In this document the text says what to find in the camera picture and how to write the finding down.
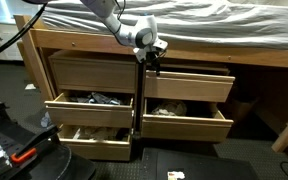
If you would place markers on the clamp with orange handle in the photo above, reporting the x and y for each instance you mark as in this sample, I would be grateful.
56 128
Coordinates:
30 148

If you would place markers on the beige cloth in right drawer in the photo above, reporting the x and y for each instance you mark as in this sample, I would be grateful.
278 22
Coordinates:
170 108

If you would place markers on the light clothes in bottom drawer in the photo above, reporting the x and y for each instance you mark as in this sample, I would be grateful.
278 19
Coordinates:
95 133

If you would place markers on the wooden drawer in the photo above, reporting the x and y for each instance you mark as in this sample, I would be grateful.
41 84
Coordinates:
63 110
202 122
187 86
90 71
110 150

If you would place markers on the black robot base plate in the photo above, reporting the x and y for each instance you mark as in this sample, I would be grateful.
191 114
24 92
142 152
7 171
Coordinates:
38 156

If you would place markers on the dark clothes in middle drawer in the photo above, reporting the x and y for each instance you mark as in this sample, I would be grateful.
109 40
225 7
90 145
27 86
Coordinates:
95 98

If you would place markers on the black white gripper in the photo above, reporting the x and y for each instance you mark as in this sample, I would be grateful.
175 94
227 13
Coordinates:
159 46

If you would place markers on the grey sheeted mattress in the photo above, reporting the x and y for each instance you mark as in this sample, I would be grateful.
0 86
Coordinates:
203 21

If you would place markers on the black box with sticker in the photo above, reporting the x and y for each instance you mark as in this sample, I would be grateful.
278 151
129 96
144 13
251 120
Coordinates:
158 164

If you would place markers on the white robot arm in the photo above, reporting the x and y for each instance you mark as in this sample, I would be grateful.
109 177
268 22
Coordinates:
142 36

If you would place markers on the wooden bed frame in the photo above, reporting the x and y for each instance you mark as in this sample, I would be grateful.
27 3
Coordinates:
39 37

